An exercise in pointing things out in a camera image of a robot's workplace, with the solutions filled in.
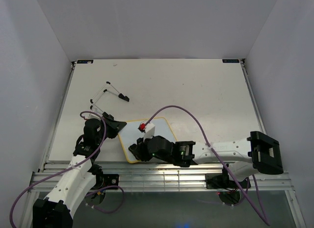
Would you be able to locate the right black table label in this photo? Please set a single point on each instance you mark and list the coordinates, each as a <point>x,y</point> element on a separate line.
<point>230,60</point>

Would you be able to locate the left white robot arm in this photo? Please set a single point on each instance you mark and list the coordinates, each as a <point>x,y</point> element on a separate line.
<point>82,178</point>

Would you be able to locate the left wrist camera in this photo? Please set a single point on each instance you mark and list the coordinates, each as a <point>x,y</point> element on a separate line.
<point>96,110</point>

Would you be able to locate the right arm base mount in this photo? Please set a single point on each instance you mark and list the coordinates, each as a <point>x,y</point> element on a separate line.
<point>231,194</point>

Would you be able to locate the black table label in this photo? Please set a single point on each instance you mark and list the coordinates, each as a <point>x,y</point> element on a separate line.
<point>230,60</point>
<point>85,61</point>

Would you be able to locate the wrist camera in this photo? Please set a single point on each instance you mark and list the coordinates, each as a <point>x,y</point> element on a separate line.
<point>96,110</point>
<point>147,129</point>

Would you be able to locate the left black table label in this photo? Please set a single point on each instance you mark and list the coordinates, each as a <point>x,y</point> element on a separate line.
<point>85,61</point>

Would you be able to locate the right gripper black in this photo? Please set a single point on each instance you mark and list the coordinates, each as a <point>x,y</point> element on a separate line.
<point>141,145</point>

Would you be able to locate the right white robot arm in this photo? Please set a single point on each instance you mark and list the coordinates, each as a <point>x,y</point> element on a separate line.
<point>257,153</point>

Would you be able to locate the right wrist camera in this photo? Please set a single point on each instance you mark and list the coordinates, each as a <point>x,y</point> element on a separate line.
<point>147,129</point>

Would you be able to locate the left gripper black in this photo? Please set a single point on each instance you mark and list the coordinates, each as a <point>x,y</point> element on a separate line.
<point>115,126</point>

